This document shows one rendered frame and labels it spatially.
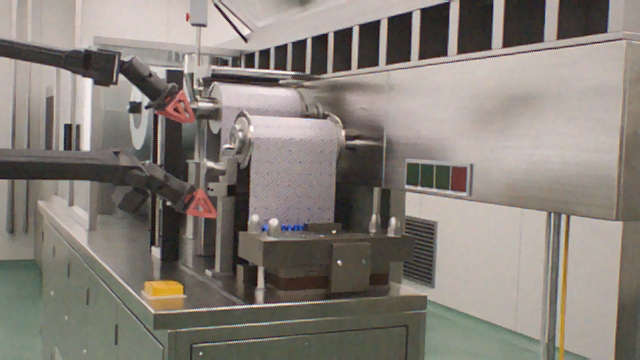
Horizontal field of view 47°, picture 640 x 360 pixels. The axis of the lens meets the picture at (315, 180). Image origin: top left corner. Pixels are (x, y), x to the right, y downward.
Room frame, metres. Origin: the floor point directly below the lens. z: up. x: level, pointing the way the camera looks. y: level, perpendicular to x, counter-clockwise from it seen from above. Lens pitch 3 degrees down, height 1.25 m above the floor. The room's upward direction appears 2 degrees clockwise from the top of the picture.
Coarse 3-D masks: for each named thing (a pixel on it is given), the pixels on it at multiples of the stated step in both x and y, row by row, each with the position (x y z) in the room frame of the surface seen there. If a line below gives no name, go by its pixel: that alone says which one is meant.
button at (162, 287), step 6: (150, 282) 1.64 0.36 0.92; (156, 282) 1.64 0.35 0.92; (162, 282) 1.64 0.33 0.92; (168, 282) 1.65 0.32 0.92; (174, 282) 1.65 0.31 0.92; (150, 288) 1.60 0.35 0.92; (156, 288) 1.59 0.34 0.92; (162, 288) 1.60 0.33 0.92; (168, 288) 1.60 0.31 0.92; (174, 288) 1.61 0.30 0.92; (180, 288) 1.61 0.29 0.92; (150, 294) 1.60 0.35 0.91; (156, 294) 1.59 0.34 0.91; (162, 294) 1.60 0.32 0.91; (168, 294) 1.60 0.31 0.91; (174, 294) 1.61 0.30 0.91; (180, 294) 1.61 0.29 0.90
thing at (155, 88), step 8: (152, 72) 1.76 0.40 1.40; (152, 80) 1.75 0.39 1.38; (160, 80) 1.76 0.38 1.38; (144, 88) 1.75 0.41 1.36; (152, 88) 1.75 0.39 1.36; (160, 88) 1.76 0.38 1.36; (168, 88) 1.75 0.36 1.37; (152, 96) 1.76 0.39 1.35; (160, 96) 1.75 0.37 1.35; (168, 96) 1.79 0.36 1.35; (152, 104) 1.77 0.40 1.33; (160, 104) 1.73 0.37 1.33
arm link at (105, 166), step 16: (0, 160) 1.43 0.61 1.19; (16, 160) 1.46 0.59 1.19; (32, 160) 1.48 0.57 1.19; (48, 160) 1.50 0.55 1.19; (64, 160) 1.53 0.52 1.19; (80, 160) 1.55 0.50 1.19; (96, 160) 1.58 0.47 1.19; (112, 160) 1.60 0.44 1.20; (128, 160) 1.64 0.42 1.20; (0, 176) 1.45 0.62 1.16; (16, 176) 1.47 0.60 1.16; (32, 176) 1.50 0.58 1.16; (48, 176) 1.52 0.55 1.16; (64, 176) 1.54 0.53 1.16; (80, 176) 1.57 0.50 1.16; (96, 176) 1.59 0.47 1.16; (112, 176) 1.61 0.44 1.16
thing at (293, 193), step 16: (256, 176) 1.83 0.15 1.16; (272, 176) 1.85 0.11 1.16; (288, 176) 1.87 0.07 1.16; (304, 176) 1.89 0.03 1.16; (320, 176) 1.91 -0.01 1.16; (256, 192) 1.83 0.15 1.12; (272, 192) 1.85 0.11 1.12; (288, 192) 1.87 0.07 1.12; (304, 192) 1.89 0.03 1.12; (320, 192) 1.91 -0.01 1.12; (256, 208) 1.83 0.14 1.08; (272, 208) 1.85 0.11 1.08; (288, 208) 1.87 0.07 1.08; (304, 208) 1.89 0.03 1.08; (320, 208) 1.91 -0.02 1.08; (288, 224) 1.87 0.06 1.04
